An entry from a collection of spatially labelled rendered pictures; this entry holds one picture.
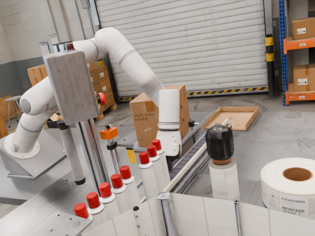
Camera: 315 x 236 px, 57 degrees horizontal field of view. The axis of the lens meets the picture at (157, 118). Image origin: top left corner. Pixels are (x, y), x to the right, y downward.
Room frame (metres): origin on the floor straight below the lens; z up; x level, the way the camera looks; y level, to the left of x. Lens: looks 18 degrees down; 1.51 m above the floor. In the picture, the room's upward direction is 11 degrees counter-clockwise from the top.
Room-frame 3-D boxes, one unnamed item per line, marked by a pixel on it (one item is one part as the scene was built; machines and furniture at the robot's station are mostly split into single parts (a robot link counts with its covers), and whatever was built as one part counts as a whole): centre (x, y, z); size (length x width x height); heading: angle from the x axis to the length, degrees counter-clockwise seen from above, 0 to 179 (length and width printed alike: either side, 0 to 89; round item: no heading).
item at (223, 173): (0.81, -0.17, 1.03); 0.09 x 0.09 x 0.30
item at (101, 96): (0.84, 0.15, 1.33); 0.04 x 0.03 x 0.04; 21
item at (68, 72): (0.87, 0.23, 1.38); 0.17 x 0.10 x 0.19; 21
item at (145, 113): (1.64, -0.03, 0.99); 0.30 x 0.24 x 0.27; 157
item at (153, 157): (0.98, 0.04, 0.98); 0.05 x 0.05 x 0.20
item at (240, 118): (1.73, -0.46, 0.85); 0.30 x 0.26 x 0.04; 145
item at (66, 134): (0.83, 0.28, 1.18); 0.04 x 0.04 x 0.21
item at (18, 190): (1.74, 0.71, 0.81); 0.90 x 0.90 x 0.04; 64
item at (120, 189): (0.81, 0.16, 0.98); 0.05 x 0.05 x 0.20
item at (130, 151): (0.92, 0.11, 1.09); 0.03 x 0.01 x 0.06; 55
